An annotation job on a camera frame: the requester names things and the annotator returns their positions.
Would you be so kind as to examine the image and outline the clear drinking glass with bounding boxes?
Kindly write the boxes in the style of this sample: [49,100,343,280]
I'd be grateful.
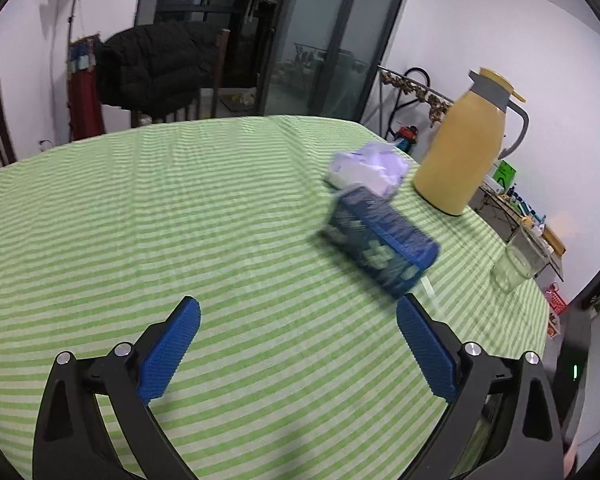
[490,226,550,294]

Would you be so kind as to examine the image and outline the metal side rack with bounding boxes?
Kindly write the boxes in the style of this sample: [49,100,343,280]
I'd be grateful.
[362,64,569,281]

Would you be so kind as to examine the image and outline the blue carton box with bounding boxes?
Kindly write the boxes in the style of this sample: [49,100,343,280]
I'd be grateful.
[322,186,440,299]

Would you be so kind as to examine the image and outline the yellow thermos jug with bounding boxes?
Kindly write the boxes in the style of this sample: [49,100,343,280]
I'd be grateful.
[412,67,529,217]

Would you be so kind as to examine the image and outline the purple tissue pack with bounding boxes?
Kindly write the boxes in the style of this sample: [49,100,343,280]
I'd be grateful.
[325,142,411,200]

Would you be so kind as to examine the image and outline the red blue fabric bag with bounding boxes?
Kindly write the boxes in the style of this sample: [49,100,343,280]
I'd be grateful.
[67,34,106,141]

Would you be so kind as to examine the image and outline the dark sliding glass door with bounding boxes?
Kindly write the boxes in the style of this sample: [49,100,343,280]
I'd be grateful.
[135,0,403,122]

